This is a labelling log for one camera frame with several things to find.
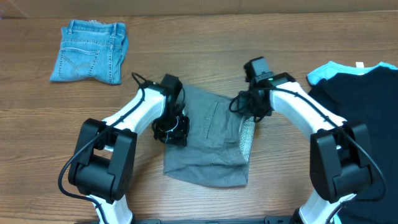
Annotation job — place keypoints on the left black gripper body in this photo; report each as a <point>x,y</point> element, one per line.
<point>169,127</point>

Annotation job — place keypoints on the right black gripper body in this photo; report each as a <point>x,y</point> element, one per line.
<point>249,104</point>

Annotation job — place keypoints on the grey cotton shorts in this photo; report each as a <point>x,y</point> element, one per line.
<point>219,143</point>

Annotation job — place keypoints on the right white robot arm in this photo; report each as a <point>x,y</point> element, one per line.
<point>340,167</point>

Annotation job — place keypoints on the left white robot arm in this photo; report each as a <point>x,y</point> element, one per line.
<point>102,164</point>

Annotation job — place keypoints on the light blue t-shirt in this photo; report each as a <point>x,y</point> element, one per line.
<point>330,69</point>

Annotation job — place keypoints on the folded blue denim shorts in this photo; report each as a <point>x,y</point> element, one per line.
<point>90,49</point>

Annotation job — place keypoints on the black t-shirt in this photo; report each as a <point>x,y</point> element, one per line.
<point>372,99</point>

